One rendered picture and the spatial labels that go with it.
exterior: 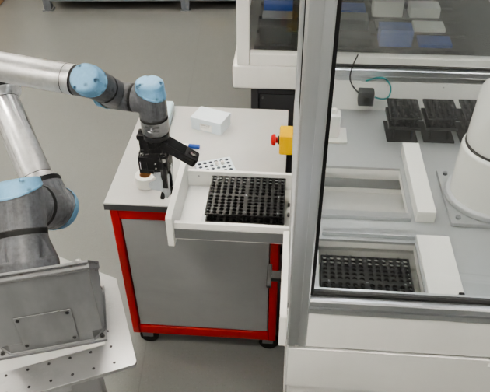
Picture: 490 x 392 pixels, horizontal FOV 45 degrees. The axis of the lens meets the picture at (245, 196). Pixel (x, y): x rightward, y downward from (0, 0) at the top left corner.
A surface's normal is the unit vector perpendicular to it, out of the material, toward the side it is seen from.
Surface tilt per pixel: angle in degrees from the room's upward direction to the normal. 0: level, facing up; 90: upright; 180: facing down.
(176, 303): 90
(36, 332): 90
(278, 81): 90
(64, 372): 0
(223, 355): 0
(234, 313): 90
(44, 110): 0
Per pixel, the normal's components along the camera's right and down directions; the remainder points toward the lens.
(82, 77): -0.22, -0.06
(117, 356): 0.00, -0.77
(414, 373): -0.08, 0.63
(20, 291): 0.22, 0.62
